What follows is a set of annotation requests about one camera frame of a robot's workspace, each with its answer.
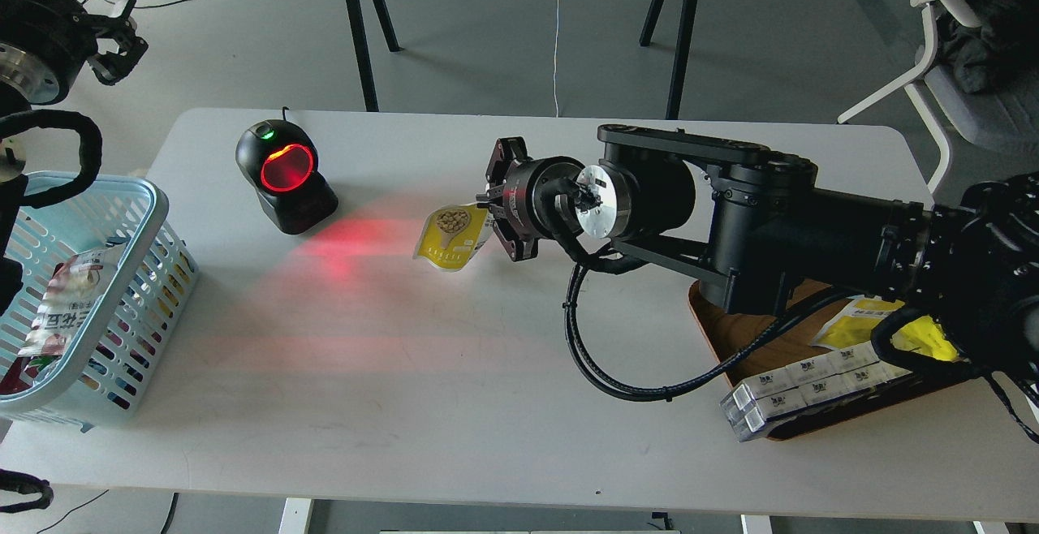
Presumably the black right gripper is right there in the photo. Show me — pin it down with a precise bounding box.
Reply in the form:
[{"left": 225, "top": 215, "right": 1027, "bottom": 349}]
[{"left": 476, "top": 137, "right": 585, "bottom": 263}]

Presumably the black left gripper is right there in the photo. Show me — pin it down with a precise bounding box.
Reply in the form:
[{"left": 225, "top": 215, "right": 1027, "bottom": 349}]
[{"left": 1, "top": 0, "right": 149, "bottom": 106}]

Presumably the yellow white nut snack pouch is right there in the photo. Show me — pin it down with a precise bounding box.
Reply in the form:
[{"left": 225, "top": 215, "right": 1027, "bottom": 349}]
[{"left": 412, "top": 204, "right": 494, "bottom": 272}]

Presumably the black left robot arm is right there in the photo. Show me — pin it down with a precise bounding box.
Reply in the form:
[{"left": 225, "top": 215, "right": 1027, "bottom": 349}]
[{"left": 1, "top": 0, "right": 149, "bottom": 247}]

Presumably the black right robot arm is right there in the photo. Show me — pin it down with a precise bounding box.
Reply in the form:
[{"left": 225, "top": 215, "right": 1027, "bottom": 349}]
[{"left": 477, "top": 124, "right": 1037, "bottom": 406}]

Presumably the light blue plastic basket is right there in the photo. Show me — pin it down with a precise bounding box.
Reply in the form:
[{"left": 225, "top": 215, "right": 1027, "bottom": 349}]
[{"left": 1, "top": 175, "right": 198, "bottom": 431}]

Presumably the red white snack bag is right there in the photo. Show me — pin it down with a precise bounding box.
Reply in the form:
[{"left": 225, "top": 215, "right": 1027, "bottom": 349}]
[{"left": 2, "top": 244, "right": 123, "bottom": 396}]

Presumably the white boxed snack pack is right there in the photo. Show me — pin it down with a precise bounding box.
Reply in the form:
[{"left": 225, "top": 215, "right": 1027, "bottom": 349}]
[{"left": 719, "top": 342, "right": 912, "bottom": 440}]

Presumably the yellow cartoon snack bag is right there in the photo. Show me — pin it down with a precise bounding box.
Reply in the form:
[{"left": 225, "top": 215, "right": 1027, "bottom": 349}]
[{"left": 891, "top": 315, "right": 962, "bottom": 363}]

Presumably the black barcode scanner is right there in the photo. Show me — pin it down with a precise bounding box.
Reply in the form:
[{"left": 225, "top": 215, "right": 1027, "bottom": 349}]
[{"left": 236, "top": 119, "right": 338, "bottom": 235}]

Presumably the brown wooden tray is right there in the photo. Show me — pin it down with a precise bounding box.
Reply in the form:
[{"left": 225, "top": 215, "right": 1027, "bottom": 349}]
[{"left": 689, "top": 283, "right": 964, "bottom": 440}]

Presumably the yellow white flat pouch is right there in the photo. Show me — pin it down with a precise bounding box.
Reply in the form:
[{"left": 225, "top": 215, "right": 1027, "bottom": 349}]
[{"left": 810, "top": 296, "right": 904, "bottom": 351}]

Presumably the white office chair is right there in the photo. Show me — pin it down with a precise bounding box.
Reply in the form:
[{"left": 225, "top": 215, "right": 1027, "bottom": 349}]
[{"left": 838, "top": 0, "right": 1037, "bottom": 192}]

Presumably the dark grey cloth on chair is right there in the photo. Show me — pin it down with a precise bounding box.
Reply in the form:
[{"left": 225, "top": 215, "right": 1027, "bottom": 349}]
[{"left": 938, "top": 0, "right": 1038, "bottom": 94}]

